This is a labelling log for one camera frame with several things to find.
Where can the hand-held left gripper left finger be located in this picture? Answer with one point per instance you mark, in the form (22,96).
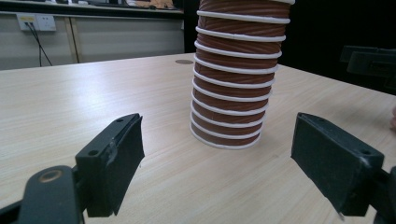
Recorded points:
(109,168)

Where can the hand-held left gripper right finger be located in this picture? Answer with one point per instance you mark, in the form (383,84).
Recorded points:
(336,165)

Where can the stack of brown cups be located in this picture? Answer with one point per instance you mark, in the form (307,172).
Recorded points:
(230,87)

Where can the white cabinet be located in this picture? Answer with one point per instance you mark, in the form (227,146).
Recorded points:
(124,37)

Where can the tan cardboard piece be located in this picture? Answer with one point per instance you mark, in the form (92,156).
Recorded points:
(154,3)

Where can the white wall socket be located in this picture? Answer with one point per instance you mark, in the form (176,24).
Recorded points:
(43,22)

